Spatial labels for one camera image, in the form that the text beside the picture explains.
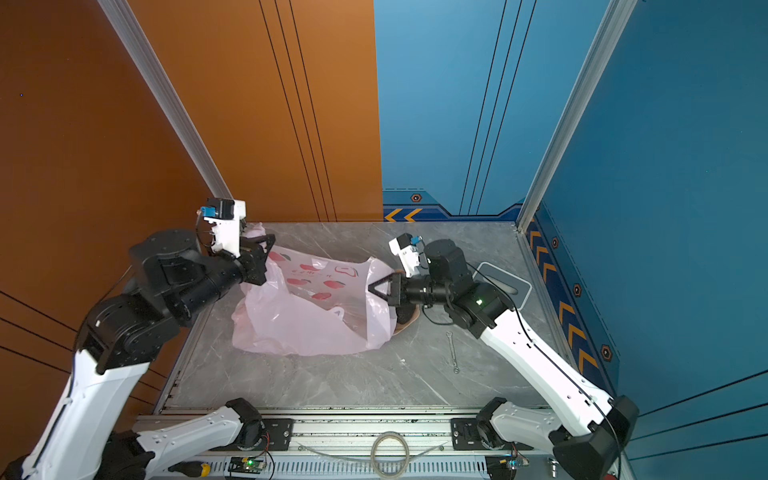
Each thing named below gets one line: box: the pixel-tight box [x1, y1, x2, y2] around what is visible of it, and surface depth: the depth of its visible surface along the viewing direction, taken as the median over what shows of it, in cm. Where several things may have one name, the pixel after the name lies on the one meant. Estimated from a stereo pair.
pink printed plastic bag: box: [232, 222, 398, 356], surface depth 65 cm
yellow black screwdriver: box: [168, 461, 211, 478], surface depth 68 cm
